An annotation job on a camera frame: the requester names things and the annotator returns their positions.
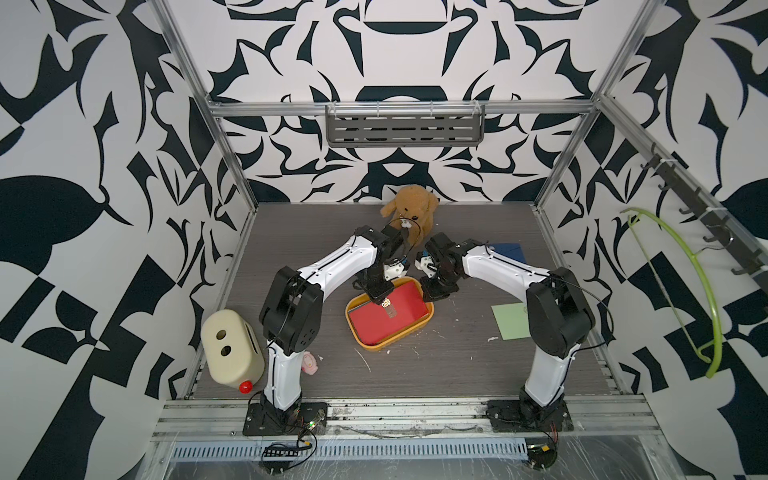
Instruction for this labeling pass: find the brown plush dog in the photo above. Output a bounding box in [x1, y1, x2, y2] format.
[380, 185, 439, 247]

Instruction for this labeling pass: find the cream plastic container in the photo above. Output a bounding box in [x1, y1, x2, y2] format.
[201, 309, 265, 394]

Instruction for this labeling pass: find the grey metal wall shelf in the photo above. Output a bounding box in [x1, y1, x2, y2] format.
[324, 101, 485, 148]

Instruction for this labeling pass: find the green plastic hanger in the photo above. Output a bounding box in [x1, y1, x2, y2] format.
[622, 207, 725, 380]

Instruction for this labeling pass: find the yellow plastic storage box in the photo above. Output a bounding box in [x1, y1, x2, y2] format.
[344, 275, 436, 352]

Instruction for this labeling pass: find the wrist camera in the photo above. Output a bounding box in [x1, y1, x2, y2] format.
[383, 259, 409, 281]
[414, 251, 437, 278]

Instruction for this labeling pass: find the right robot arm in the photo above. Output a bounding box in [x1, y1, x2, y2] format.
[416, 233, 595, 435]

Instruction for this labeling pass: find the light green envelope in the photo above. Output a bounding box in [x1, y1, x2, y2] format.
[492, 303, 531, 340]

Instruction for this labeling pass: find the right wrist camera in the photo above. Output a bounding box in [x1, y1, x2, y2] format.
[414, 251, 437, 278]

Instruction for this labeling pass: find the red envelope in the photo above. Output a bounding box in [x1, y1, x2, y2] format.
[349, 280, 430, 347]

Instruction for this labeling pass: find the dark blue envelope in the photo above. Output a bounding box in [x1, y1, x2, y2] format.
[489, 243, 527, 264]

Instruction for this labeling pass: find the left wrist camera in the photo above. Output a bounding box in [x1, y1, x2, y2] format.
[383, 259, 409, 281]

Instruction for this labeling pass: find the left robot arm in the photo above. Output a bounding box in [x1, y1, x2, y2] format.
[243, 225, 404, 437]

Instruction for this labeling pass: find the small pink toy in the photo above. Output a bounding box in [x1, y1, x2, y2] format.
[301, 351, 318, 376]

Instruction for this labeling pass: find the black wall hook rail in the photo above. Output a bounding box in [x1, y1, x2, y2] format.
[643, 143, 767, 291]

